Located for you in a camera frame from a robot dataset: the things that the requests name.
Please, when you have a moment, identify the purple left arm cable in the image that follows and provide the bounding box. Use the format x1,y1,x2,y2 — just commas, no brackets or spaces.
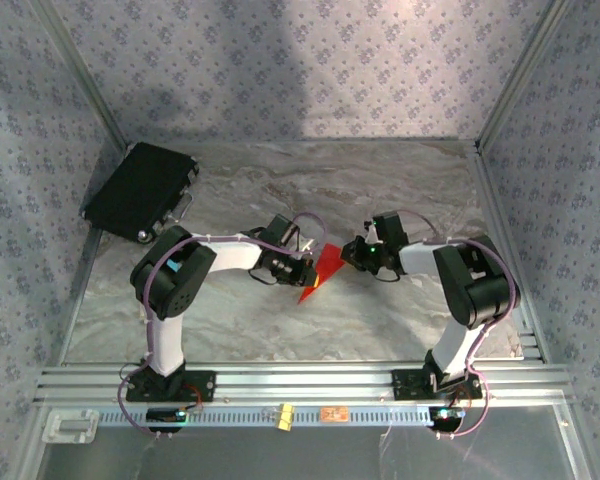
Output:
117,212,329,441

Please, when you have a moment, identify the grey slotted cable duct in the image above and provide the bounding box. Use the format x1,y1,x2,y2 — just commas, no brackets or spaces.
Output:
97,405,431,429

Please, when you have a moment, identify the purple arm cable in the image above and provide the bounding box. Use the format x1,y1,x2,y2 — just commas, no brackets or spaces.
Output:
399,209,521,441
117,212,329,441

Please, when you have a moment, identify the right circuit board with LED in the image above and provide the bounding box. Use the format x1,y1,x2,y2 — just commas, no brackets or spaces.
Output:
429,407,466,432

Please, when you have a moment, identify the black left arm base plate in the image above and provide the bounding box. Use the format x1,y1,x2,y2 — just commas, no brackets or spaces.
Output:
125,369,217,404

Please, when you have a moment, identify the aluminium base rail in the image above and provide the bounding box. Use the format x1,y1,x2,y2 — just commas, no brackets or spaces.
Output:
32,363,574,405

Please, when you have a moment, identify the red paper sheet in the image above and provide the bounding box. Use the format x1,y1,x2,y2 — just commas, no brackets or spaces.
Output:
297,243,347,306

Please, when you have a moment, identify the white plastic bracket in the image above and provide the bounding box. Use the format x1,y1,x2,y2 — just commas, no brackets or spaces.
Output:
42,408,100,444

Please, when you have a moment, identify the circuit board with led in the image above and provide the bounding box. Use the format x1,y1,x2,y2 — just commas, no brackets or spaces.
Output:
146,407,189,424
429,407,466,432

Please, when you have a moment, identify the yellow connector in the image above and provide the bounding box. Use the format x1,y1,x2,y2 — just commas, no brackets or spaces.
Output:
274,403,296,431

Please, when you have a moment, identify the aluminium frame post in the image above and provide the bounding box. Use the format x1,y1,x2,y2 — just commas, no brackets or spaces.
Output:
474,0,574,151
32,0,131,151

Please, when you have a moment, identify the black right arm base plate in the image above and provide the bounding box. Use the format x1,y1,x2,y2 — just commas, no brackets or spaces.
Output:
392,368,484,401

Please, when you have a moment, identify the left circuit board with LED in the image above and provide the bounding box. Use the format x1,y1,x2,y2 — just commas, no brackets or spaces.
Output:
146,407,189,424

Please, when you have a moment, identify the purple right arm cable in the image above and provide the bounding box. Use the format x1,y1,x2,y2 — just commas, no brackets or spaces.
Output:
399,209,521,441

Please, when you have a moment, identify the black hard case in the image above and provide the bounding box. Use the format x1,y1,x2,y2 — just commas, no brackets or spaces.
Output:
81,142,201,246

